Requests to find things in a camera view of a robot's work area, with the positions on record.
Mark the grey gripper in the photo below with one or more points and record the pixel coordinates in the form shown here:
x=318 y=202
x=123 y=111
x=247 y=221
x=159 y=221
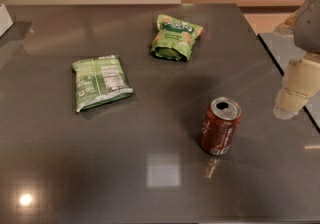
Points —
x=308 y=26

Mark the red coke can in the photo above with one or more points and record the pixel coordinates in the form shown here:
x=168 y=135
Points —
x=223 y=116

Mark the crumpled green chip bag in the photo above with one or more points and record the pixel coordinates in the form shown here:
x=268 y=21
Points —
x=175 y=38

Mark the flat green snack bag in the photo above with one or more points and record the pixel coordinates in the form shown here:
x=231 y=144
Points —
x=99 y=81

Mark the white box at left edge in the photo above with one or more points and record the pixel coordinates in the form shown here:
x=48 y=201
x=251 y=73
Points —
x=5 y=19

